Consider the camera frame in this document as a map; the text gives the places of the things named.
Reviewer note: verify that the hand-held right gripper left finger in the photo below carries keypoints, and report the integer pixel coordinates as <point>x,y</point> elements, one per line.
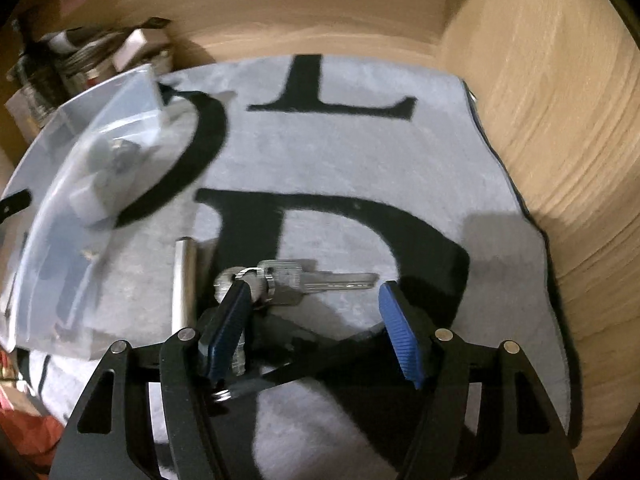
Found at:
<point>227,330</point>

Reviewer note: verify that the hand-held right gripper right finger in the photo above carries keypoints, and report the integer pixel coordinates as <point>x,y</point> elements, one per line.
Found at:
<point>400,335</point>

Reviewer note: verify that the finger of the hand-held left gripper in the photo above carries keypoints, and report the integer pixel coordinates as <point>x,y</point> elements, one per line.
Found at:
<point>12,206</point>

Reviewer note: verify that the white charger plug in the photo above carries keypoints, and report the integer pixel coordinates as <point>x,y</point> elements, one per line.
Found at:
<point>92,205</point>

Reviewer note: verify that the key bunch with black fob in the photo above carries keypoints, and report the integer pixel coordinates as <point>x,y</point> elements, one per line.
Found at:
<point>290,277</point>

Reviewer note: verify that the clear plastic storage bin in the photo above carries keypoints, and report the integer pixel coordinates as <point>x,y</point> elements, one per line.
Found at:
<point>60,135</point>

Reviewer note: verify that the silver metal rod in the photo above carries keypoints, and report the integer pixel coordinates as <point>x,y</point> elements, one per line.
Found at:
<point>183,285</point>

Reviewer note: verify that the stack of books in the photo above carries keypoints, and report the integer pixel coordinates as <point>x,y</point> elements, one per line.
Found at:
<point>75,60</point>

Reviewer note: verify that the grey mat with black letters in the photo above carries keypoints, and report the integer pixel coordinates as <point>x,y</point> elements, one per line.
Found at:
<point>350,160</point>

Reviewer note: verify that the white card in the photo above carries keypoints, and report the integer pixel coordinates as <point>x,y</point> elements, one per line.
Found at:
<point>135,49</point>

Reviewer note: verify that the red cloth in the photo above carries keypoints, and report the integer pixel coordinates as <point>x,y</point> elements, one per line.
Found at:
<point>25,420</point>

